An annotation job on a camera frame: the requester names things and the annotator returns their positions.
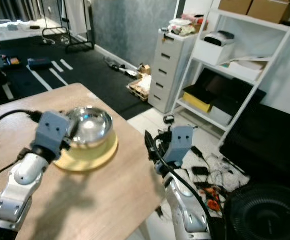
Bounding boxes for shiny steel bowl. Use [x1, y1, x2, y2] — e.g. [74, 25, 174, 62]
[66, 105, 114, 150]

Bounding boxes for yellow round plate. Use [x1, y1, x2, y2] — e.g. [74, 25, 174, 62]
[54, 131, 120, 173]

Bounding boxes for yellow and black box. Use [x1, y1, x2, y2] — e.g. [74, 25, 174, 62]
[181, 84, 216, 114]

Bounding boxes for wooden crate with items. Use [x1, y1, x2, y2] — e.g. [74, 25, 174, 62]
[127, 74, 151, 102]

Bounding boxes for white drawer cabinet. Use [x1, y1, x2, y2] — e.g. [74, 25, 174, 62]
[147, 27, 199, 114]

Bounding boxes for black box on floor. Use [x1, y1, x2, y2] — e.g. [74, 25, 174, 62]
[27, 57, 51, 70]

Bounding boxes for black clothes rack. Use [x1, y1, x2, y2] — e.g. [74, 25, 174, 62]
[41, 0, 95, 54]

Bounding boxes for large black bag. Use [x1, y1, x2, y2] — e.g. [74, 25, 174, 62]
[219, 102, 290, 177]

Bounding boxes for white printer with black top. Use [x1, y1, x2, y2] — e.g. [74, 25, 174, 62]
[192, 30, 237, 66]

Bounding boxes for flat white shelf box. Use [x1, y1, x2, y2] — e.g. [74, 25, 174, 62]
[227, 59, 269, 82]

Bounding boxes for clutter pile on cabinet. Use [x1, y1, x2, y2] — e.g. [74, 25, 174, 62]
[167, 13, 209, 37]

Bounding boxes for black round fan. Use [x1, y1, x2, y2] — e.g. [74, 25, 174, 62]
[224, 183, 290, 240]

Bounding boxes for white metal shelf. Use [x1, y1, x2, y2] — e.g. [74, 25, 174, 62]
[174, 0, 290, 147]

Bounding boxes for small brown cardboard box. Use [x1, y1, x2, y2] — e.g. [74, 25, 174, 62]
[217, 0, 254, 15]

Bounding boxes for large brown cardboard box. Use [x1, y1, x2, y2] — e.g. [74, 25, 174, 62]
[247, 0, 290, 25]

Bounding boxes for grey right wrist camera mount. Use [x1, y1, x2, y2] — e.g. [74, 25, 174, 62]
[164, 125, 195, 166]

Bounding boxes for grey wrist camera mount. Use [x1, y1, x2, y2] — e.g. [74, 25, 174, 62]
[34, 110, 72, 153]
[164, 125, 195, 166]

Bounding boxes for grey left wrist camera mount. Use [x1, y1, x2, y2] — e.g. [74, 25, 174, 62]
[34, 110, 72, 153]

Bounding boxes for tangled floor cables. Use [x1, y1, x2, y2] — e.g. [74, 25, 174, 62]
[185, 144, 252, 212]

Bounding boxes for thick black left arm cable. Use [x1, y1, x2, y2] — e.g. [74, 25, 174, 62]
[0, 109, 42, 142]

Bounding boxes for power strip with cables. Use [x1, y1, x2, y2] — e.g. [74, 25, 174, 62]
[103, 55, 139, 79]

